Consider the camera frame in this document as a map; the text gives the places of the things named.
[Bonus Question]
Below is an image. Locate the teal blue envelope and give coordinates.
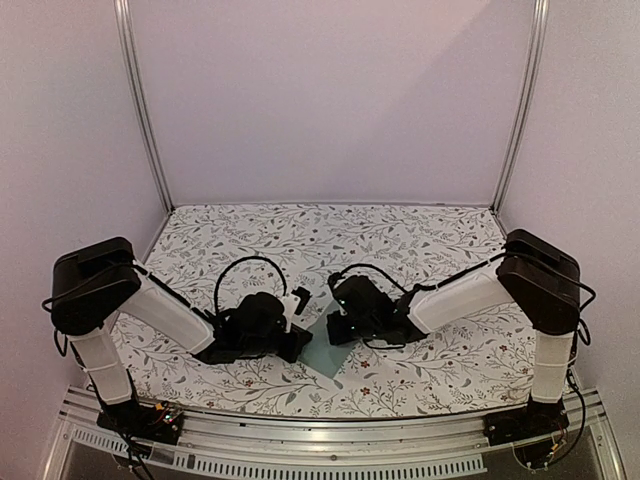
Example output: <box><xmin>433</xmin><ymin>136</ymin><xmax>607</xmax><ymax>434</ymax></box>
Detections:
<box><xmin>298</xmin><ymin>300</ymin><xmax>355</xmax><ymax>379</ymax></box>

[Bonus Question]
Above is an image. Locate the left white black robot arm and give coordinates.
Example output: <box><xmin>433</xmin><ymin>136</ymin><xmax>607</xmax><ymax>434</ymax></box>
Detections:
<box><xmin>41</xmin><ymin>237</ymin><xmax>313</xmax><ymax>434</ymax></box>

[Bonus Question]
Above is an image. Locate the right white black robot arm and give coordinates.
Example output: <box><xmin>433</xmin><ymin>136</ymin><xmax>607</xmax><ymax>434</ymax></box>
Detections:
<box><xmin>326</xmin><ymin>229</ymin><xmax>596</xmax><ymax>436</ymax></box>

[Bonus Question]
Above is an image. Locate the floral patterned table mat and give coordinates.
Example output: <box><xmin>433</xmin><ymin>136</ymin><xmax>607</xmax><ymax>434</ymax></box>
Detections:
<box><xmin>112</xmin><ymin>205</ymin><xmax>536</xmax><ymax>418</ymax></box>

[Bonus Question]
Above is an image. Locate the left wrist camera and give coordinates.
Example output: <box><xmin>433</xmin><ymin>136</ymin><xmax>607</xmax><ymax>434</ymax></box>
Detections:
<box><xmin>282</xmin><ymin>287</ymin><xmax>311</xmax><ymax>333</ymax></box>

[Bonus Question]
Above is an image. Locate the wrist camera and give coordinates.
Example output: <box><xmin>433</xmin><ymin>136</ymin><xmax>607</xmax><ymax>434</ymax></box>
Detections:
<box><xmin>327</xmin><ymin>272</ymin><xmax>346</xmax><ymax>303</ymax></box>
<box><xmin>282</xmin><ymin>287</ymin><xmax>311</xmax><ymax>333</ymax></box>

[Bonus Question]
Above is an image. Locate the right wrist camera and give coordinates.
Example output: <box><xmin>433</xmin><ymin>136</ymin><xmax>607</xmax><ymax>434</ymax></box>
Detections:
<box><xmin>327</xmin><ymin>272</ymin><xmax>346</xmax><ymax>303</ymax></box>

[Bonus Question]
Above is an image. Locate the right black camera cable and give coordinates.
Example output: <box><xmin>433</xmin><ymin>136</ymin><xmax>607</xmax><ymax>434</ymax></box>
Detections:
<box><xmin>339</xmin><ymin>262</ymin><xmax>431</xmax><ymax>294</ymax></box>

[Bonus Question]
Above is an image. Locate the black camera cable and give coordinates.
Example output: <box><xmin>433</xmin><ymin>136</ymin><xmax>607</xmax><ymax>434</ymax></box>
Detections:
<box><xmin>215</xmin><ymin>255</ymin><xmax>290</xmax><ymax>311</ymax></box>
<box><xmin>339</xmin><ymin>262</ymin><xmax>431</xmax><ymax>294</ymax></box>

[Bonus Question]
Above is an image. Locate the left black camera cable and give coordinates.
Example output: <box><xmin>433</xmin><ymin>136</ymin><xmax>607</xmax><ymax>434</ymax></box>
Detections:
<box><xmin>215</xmin><ymin>255</ymin><xmax>290</xmax><ymax>311</ymax></box>

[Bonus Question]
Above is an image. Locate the front aluminium rail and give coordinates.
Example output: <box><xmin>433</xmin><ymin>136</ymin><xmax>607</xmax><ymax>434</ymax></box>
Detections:
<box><xmin>38</xmin><ymin>387</ymin><xmax>631</xmax><ymax>479</ymax></box>

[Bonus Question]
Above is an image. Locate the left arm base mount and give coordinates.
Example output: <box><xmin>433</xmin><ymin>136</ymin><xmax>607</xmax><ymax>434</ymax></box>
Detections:
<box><xmin>97</xmin><ymin>399</ymin><xmax>184</xmax><ymax>445</ymax></box>

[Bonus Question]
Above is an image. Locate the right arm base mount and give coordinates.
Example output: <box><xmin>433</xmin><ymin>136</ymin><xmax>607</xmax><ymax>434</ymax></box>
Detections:
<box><xmin>482</xmin><ymin>402</ymin><xmax>569</xmax><ymax>446</ymax></box>

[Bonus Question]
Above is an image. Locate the left aluminium frame post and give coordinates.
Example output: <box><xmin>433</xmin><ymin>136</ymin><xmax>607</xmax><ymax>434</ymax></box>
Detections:
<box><xmin>113</xmin><ymin>0</ymin><xmax>175</xmax><ymax>215</ymax></box>

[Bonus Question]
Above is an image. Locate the aluminium frame post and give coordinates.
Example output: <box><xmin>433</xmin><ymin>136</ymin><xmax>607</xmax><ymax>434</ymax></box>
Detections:
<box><xmin>113</xmin><ymin>0</ymin><xmax>175</xmax><ymax>215</ymax></box>
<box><xmin>491</xmin><ymin>0</ymin><xmax>550</xmax><ymax>217</ymax></box>

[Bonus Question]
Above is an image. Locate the right aluminium frame post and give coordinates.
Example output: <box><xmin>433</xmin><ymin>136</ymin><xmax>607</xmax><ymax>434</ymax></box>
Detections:
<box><xmin>491</xmin><ymin>0</ymin><xmax>550</xmax><ymax>217</ymax></box>

